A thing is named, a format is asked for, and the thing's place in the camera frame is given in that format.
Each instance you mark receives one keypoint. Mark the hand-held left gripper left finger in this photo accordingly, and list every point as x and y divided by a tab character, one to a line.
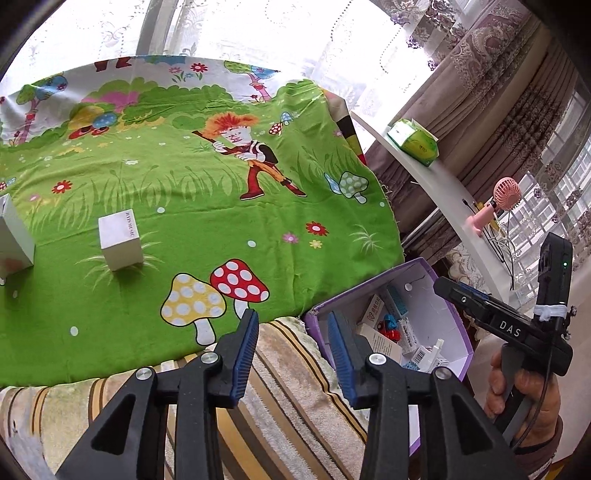
244	360

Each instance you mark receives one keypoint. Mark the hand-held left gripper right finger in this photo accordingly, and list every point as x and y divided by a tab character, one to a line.
344	364

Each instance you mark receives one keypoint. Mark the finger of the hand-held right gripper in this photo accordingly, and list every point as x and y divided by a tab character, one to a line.
475	293
457	300

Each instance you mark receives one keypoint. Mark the purple cardboard box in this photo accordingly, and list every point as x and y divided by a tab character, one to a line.
434	323

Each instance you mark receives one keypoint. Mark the white box black text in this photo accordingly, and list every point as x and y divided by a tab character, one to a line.
385	348

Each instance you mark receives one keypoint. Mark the colourful plastic toy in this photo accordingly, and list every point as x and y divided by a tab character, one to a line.
390	330

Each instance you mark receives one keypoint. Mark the white medicine box blue print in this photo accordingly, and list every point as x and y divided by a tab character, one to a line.
411	334

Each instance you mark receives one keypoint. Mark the white blue slim box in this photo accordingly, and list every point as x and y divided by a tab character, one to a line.
396	300

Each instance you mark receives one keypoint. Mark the white spray bottle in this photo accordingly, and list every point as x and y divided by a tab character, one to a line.
434	357

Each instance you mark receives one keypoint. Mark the white box red emblem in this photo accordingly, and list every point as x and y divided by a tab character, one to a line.
375	310

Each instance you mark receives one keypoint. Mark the white barcode box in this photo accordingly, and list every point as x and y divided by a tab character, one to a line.
418	355

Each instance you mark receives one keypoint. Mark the person's right forearm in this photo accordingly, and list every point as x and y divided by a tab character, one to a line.
545	457

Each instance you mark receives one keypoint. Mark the person's right hand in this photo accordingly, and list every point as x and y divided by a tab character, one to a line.
549	401

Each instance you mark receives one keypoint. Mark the striped towel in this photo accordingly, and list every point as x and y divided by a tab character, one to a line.
286	369

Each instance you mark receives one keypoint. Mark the white windowsill ledge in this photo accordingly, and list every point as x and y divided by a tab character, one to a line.
452	194

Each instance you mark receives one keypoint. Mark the pink handheld fan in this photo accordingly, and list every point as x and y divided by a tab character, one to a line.
505	194

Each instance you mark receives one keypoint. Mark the green tissue pack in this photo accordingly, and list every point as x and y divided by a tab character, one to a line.
413	143

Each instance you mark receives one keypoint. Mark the white cube box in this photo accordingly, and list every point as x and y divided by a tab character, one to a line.
120	244

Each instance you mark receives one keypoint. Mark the green cartoon printed blanket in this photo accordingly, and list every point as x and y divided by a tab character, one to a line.
161	184

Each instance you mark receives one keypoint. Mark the brown patterned curtain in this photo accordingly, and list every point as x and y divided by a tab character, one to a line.
485	69

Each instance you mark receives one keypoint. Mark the tall off-white cardboard box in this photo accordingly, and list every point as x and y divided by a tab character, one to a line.
16	240

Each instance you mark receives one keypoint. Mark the white lace curtain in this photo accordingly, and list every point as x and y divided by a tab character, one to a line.
277	32

